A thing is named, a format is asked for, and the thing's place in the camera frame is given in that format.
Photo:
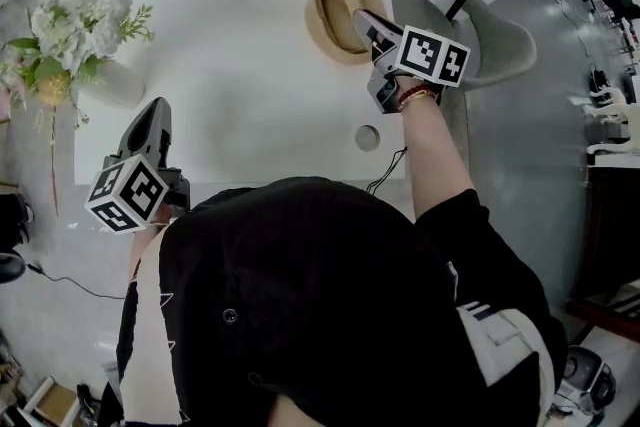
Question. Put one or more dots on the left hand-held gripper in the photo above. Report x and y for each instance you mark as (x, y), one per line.
(130, 195)

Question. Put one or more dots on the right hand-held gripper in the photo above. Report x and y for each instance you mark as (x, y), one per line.
(430, 55)

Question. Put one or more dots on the cream round container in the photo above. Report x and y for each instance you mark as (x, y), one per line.
(332, 22)

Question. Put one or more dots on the person's right forearm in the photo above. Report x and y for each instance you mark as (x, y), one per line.
(432, 155)

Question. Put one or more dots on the person's left forearm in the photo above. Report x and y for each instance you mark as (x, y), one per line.
(142, 245)

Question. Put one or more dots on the white-framed tray with brown base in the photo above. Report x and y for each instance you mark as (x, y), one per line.
(55, 402)

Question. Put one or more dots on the white ceramic vase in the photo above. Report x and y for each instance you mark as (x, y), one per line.
(117, 82)

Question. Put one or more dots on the grey shell chair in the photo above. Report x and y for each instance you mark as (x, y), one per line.
(500, 50)

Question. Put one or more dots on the artificial flower bouquet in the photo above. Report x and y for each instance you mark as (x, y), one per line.
(75, 15)

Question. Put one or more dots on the black wheeled base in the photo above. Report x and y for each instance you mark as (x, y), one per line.
(12, 220)

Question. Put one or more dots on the person's torso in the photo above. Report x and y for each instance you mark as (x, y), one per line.
(310, 290)

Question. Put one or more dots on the white equipment pile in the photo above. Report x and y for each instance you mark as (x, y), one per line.
(612, 115)

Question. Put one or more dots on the dark wooden cabinet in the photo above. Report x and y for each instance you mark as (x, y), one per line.
(615, 225)

